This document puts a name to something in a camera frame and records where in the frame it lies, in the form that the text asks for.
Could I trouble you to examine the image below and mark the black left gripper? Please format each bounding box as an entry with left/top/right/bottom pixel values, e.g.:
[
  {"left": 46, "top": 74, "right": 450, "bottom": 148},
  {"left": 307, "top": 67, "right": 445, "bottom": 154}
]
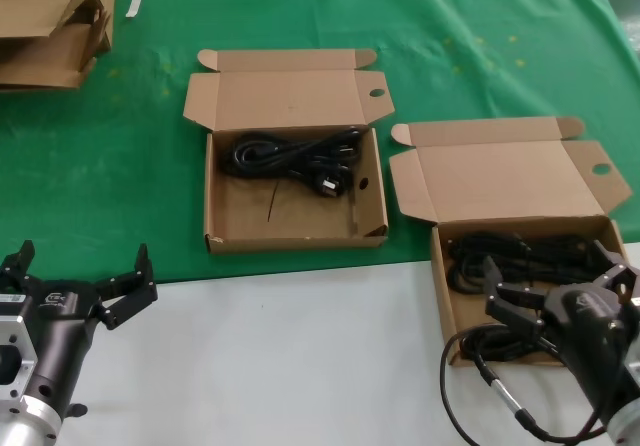
[{"left": 0, "top": 239, "right": 159, "bottom": 420}]

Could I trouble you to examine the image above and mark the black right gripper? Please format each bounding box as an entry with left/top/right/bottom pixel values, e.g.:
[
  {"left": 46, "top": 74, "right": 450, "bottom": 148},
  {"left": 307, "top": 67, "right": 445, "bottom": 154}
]
[{"left": 482, "top": 239, "right": 640, "bottom": 425}]

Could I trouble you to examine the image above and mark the black power cable with plug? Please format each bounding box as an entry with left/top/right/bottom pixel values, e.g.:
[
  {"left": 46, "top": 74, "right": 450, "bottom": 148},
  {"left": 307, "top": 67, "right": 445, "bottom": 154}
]
[{"left": 219, "top": 128, "right": 364, "bottom": 200}]

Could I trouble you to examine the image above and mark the open cardboard box plain lid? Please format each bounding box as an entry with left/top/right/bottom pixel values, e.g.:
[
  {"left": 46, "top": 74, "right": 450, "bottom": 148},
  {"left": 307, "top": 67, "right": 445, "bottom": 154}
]
[{"left": 389, "top": 116, "right": 634, "bottom": 367}]

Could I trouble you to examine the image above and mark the open cardboard box dotted lid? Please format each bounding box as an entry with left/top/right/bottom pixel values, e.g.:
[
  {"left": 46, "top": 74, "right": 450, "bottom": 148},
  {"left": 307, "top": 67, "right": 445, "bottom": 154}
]
[{"left": 182, "top": 48, "right": 396, "bottom": 255}]

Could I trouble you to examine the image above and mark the green table cloth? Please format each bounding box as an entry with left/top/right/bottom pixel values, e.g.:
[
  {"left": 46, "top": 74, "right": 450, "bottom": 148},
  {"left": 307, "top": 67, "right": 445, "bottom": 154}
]
[{"left": 0, "top": 0, "right": 640, "bottom": 287}]

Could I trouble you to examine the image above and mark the black coiled cable bundle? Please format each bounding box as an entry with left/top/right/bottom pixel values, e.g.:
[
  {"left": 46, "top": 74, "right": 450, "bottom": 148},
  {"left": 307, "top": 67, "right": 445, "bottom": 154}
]
[{"left": 447, "top": 233, "right": 624, "bottom": 362}]

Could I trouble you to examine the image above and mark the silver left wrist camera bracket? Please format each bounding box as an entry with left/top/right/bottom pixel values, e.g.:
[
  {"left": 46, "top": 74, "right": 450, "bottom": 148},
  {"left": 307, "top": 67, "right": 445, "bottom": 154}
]
[{"left": 0, "top": 293, "right": 40, "bottom": 405}]

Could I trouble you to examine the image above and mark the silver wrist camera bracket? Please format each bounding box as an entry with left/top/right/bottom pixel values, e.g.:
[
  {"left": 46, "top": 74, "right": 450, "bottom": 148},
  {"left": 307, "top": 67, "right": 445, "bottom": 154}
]
[
  {"left": 627, "top": 295, "right": 640, "bottom": 383},
  {"left": 0, "top": 293, "right": 40, "bottom": 405}
]

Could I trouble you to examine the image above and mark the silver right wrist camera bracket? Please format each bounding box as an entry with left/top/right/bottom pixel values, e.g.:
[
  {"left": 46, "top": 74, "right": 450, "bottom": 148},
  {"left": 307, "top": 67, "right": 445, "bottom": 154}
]
[{"left": 627, "top": 295, "right": 640, "bottom": 383}]

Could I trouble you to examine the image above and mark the thin black cable tie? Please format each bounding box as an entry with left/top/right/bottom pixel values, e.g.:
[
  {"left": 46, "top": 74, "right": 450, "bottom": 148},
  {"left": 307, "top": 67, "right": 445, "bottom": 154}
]
[{"left": 268, "top": 182, "right": 282, "bottom": 223}]

